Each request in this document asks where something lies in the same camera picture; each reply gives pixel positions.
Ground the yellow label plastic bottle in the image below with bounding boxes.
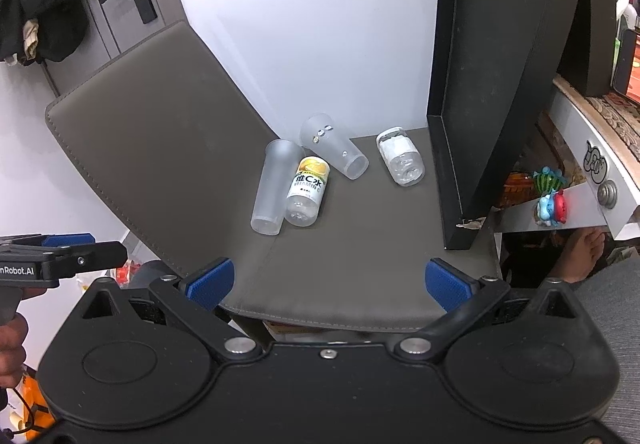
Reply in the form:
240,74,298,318
284,156,331,228

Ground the person's left hand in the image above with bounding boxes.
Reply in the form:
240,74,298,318
0,288,47,391

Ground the smartphone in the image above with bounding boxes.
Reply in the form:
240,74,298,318
611,28,640,101

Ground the tall frosted plastic cup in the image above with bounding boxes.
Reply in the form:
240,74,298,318
250,139,306,236

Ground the white figure toy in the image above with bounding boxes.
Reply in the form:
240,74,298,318
615,0,640,31

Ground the frosted cup with studs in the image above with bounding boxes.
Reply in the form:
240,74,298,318
299,113,370,181

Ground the black cable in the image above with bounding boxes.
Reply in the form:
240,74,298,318
0,384,37,440

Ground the black open box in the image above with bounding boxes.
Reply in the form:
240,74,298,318
426,0,589,252

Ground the green watermelon toy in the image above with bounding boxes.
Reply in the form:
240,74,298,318
531,166,569,198

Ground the grey door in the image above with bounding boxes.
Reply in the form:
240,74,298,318
42,0,189,96

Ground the orange snack packet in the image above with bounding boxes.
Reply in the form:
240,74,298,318
502,171,540,211

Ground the metal drawer knob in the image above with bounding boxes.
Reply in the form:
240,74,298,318
597,180,619,210

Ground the clear bottle white label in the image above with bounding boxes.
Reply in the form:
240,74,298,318
376,126,426,187

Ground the patterned table mat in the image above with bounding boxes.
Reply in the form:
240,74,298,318
553,74,640,153

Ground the black box panel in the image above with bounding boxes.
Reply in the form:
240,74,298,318
556,0,617,98

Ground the blue and red toy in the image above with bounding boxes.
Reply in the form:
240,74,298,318
535,189,572,228

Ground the person's grey trouser leg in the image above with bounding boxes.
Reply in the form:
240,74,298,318
573,244,640,444

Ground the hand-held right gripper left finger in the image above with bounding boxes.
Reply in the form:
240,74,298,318
80,257,264,361

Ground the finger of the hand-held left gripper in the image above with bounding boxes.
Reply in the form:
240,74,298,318
0,233,97,251
39,242,129,289

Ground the white drawer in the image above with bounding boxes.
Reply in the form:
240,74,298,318
492,74,640,243

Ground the person's bare foot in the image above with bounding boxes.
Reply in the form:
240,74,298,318
552,229,609,285

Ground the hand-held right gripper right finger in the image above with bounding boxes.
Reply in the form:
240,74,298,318
393,258,584,361

